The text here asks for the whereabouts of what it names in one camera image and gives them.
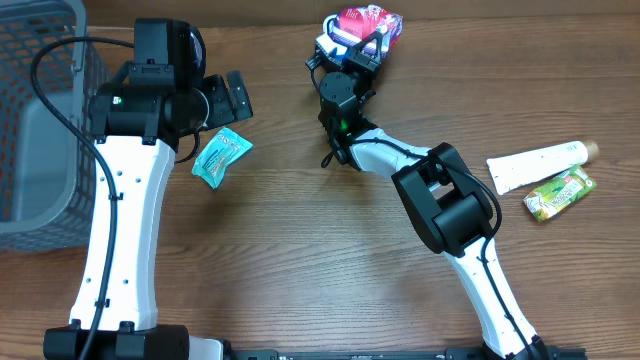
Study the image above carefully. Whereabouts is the green juice carton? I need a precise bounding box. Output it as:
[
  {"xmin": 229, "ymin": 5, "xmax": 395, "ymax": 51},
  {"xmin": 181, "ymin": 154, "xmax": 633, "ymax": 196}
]
[{"xmin": 523, "ymin": 165, "xmax": 597, "ymax": 222}]

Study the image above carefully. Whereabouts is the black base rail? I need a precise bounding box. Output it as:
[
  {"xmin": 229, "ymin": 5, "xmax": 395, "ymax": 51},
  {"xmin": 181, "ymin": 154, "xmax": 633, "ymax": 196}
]
[{"xmin": 219, "ymin": 347, "xmax": 589, "ymax": 360}]

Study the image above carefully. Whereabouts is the white tube gold cap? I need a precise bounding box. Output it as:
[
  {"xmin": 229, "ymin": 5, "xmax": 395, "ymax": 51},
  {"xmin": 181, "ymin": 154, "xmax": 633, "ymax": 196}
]
[{"xmin": 486, "ymin": 140, "xmax": 600, "ymax": 195}]

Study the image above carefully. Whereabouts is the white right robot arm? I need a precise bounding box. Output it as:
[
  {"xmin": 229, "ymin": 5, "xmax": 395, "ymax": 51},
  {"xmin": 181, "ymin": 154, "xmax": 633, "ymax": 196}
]
[{"xmin": 306, "ymin": 32, "xmax": 548, "ymax": 359}]

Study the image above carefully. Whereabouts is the red purple pad pack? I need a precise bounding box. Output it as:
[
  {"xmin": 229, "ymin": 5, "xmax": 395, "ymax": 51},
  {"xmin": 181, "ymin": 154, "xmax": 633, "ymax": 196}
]
[{"xmin": 334, "ymin": 4, "xmax": 404, "ymax": 57}]

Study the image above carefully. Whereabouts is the white barcode scanner box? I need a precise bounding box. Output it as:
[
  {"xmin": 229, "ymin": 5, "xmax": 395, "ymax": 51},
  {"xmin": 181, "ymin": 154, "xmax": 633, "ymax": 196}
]
[{"xmin": 316, "ymin": 14, "xmax": 347, "ymax": 63}]

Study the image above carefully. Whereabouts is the grey plastic mesh basket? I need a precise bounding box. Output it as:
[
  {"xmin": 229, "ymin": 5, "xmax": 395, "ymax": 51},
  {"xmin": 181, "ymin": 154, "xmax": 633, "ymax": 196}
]
[{"xmin": 1, "ymin": 0, "xmax": 96, "ymax": 252}]

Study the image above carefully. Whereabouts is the teal wet wipes pack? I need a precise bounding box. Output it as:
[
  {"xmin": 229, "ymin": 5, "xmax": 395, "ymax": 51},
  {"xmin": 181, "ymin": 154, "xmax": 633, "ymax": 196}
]
[{"xmin": 192, "ymin": 127, "xmax": 253, "ymax": 189}]

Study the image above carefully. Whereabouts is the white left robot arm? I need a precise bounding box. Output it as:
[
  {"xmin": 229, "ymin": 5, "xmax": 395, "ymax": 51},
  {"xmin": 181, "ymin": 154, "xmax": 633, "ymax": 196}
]
[{"xmin": 43, "ymin": 18, "xmax": 253, "ymax": 360}]

